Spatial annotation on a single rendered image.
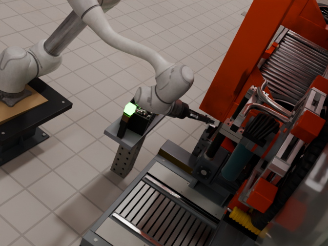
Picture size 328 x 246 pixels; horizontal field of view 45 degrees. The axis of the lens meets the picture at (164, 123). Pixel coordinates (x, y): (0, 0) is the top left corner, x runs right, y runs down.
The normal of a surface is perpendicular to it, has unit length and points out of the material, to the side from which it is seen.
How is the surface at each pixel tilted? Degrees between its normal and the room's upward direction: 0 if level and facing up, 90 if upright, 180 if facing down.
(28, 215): 0
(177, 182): 0
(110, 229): 0
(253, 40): 90
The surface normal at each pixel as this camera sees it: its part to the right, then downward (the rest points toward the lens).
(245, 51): -0.45, 0.46
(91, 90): 0.33, -0.72
